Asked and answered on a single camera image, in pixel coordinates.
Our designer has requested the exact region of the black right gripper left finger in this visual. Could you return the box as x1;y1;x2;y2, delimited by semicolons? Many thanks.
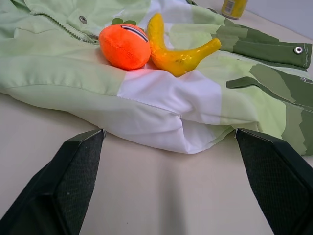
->
0;129;106;235

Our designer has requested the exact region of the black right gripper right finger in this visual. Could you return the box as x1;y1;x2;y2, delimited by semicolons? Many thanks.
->
235;128;313;235

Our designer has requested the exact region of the light green zip jacket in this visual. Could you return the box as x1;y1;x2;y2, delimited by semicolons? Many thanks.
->
0;0;313;156

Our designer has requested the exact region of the orange plush toy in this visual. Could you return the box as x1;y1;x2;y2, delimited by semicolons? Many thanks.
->
98;23;152;71

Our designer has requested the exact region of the yellow toy banana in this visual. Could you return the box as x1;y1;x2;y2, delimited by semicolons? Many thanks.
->
147;12;222;78

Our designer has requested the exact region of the yellow drink can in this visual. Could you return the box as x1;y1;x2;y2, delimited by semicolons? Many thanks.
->
221;0;249;20

